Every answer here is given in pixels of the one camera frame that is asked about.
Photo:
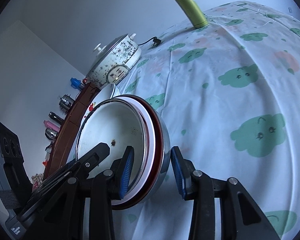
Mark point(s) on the brown wooden sideboard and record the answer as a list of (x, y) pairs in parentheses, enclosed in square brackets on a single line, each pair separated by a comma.
[(69, 129)]

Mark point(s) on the steel rice cooker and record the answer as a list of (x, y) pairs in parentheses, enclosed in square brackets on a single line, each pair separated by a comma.
[(66, 102)]

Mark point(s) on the red flower white plate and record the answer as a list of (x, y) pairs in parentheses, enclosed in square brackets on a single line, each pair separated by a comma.
[(103, 95)]

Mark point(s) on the black thermos flask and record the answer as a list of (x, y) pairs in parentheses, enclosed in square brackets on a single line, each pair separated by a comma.
[(53, 116)]

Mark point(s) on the pink flower rimmed plate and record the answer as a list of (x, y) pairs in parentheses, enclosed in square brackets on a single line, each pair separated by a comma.
[(114, 90)]

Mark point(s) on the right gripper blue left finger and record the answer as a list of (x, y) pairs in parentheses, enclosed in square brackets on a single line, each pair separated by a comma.
[(126, 172)]

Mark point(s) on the stainless steel bowl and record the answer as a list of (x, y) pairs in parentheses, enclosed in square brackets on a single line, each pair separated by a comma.
[(156, 165)]

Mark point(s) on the blue water bottle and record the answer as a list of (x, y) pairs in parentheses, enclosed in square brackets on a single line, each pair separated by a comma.
[(76, 84)]

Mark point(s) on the pink thermos flask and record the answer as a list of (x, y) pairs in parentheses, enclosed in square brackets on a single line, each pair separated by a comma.
[(52, 126)]

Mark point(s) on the steel kettle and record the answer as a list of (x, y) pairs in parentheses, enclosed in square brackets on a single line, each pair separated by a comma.
[(51, 134)]

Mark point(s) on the red plastic bowl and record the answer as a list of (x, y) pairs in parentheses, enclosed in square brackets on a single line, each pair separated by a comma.
[(141, 105)]

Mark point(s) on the floral electric cooking pot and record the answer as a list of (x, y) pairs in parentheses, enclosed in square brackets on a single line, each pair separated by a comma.
[(114, 61)]

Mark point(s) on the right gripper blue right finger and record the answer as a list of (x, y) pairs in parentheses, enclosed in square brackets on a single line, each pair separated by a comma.
[(241, 217)]

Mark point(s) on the floral white tablecloth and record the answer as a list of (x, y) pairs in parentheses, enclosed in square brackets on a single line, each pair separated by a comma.
[(229, 94)]

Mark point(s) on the green thermos bottle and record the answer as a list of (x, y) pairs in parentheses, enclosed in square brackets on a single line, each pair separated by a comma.
[(193, 13)]

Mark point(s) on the white enamel bowl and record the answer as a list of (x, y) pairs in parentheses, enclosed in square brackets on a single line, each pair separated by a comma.
[(117, 123)]

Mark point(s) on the black power cord plug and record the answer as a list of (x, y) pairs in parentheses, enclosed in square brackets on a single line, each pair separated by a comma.
[(156, 42)]

